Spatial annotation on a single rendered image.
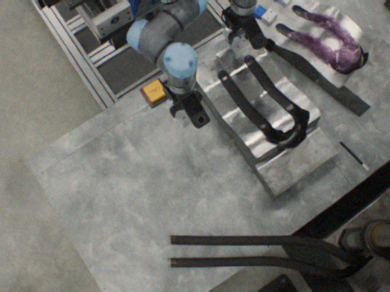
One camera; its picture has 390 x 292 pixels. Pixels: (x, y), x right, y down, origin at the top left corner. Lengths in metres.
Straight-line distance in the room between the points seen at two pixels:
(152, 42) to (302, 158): 0.65
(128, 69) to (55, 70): 0.52
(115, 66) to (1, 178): 0.88
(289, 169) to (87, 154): 0.67
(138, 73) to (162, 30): 1.15
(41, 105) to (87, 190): 1.12
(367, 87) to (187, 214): 0.74
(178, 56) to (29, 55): 1.75
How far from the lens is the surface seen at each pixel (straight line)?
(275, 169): 1.37
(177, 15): 1.06
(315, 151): 1.42
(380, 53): 1.59
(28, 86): 2.55
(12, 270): 2.37
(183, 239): 1.34
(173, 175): 1.41
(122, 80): 2.18
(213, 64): 1.46
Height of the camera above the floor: 2.18
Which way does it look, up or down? 75 degrees down
